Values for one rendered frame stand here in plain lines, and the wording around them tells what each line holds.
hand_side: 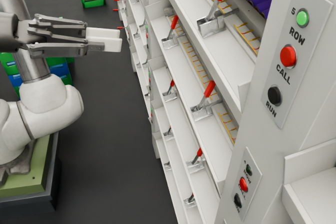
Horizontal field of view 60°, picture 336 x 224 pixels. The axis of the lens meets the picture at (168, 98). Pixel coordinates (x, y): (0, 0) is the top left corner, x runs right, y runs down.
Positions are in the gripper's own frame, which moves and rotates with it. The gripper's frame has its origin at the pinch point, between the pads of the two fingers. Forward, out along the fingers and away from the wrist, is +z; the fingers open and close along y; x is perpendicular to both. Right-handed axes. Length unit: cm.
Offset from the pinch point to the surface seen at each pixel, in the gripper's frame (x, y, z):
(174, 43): -5.8, -10.2, 20.2
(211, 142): -7.0, 23.1, 19.0
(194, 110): -6.5, 14.9, 18.1
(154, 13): -5.5, -26.6, 18.0
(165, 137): -45, -10, 27
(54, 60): -65, -83, -13
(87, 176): -89, -25, 2
